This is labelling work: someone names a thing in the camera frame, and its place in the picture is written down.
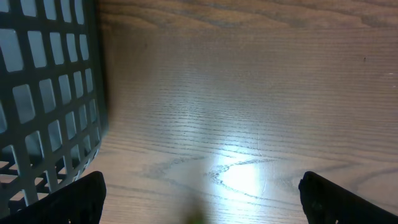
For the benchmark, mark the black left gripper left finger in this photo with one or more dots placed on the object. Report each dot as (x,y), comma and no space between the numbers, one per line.
(79,202)

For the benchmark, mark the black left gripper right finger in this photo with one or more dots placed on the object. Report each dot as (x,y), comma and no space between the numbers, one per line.
(324,202)

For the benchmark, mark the grey plastic mesh basket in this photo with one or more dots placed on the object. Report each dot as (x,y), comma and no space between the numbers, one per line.
(53,113)

